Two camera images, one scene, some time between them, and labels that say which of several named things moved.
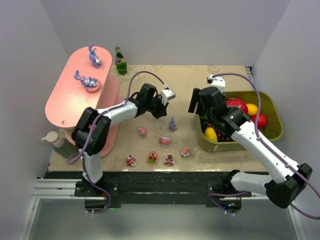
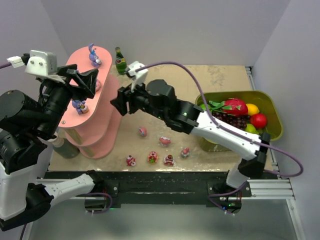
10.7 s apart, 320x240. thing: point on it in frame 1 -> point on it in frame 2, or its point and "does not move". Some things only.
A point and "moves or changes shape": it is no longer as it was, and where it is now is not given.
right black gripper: x=196 y=104 -> x=125 y=100
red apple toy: x=262 y=121 does not move
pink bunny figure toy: x=185 y=152 does not move
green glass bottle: x=121 y=65 does not move
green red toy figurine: x=153 y=158 does not move
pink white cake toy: x=164 y=141 does not move
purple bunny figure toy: x=93 y=57 does not move
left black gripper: x=158 y=108 -> x=71 y=78
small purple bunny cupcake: x=172 y=126 moves or changes shape
